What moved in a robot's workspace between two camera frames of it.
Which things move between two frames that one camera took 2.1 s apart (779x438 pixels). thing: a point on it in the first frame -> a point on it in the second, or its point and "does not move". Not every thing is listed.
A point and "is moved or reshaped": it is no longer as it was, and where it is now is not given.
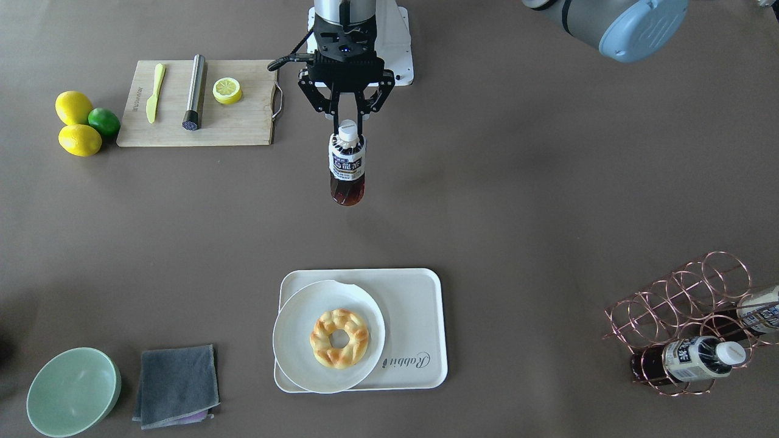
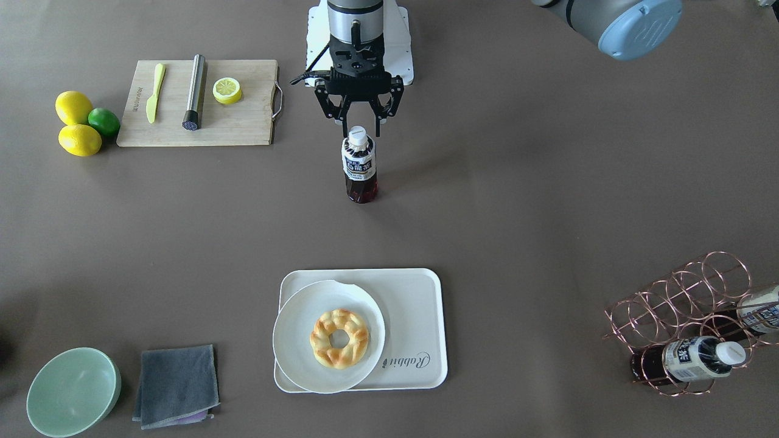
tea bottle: x=347 y=159 is moved or reshaped
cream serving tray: x=413 y=305 does not move
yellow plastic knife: x=152 y=102 does not move
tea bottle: x=756 y=314 does not move
